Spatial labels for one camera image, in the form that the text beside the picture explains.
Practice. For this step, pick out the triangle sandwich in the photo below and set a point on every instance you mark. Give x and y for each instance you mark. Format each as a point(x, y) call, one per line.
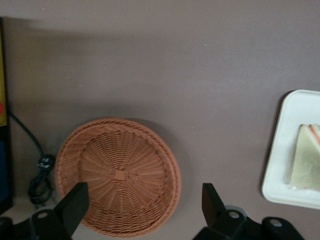
point(307, 162)

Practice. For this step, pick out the cream plastic tray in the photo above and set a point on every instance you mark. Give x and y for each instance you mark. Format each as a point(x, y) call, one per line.
point(282, 150)

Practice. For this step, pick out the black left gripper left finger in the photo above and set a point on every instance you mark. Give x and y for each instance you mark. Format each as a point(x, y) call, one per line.
point(62, 217)

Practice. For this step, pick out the black yellow control box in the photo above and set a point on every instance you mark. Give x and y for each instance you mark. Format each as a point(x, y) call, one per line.
point(3, 75)

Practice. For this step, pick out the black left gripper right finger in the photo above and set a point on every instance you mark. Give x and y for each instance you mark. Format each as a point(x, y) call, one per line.
point(225, 225)

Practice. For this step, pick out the round brown wicker basket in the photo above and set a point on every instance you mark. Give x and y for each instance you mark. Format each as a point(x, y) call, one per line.
point(120, 160)

